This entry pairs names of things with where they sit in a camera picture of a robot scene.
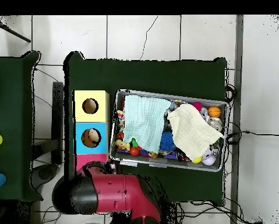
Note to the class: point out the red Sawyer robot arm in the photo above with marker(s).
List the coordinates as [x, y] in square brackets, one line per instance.
[116, 193]

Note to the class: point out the cream yellow cloth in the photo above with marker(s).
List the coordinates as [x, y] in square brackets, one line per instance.
[192, 133]

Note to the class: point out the dark green side table cloth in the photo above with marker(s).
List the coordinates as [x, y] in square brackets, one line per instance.
[11, 105]

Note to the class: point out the black tripod leg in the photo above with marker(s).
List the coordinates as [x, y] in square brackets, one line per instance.
[13, 32]

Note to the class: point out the yellow duck plush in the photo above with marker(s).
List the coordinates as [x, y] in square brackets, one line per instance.
[123, 145]

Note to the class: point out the shallow silver mesh bin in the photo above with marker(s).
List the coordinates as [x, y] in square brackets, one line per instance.
[153, 163]

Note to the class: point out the large blue spiky ball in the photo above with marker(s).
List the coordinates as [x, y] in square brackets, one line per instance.
[167, 141]

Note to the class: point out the orange ball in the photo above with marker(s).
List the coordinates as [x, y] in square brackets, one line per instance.
[214, 111]

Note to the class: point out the colourful spiky caterpillar toy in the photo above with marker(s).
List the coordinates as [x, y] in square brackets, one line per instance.
[134, 142]

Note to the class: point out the light blue cloth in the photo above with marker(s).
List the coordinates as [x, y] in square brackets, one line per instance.
[143, 121]

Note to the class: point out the grey round floor base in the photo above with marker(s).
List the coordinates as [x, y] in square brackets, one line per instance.
[44, 173]

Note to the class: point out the wooden box with three holes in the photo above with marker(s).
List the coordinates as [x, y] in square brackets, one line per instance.
[92, 116]

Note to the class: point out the white ball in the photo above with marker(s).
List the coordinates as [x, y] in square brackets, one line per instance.
[209, 159]

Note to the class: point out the pink spiky ball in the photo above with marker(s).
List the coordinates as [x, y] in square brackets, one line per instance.
[197, 106]

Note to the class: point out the silver can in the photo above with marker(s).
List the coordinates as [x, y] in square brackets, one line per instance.
[215, 123]

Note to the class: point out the brown teddy plush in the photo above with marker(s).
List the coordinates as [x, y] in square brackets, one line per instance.
[153, 155]

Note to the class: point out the yellow ball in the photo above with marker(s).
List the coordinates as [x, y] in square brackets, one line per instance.
[197, 160]

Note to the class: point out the red ball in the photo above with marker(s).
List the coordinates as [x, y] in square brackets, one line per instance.
[134, 151]

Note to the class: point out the tiger plush toy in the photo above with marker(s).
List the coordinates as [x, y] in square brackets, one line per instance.
[120, 135]

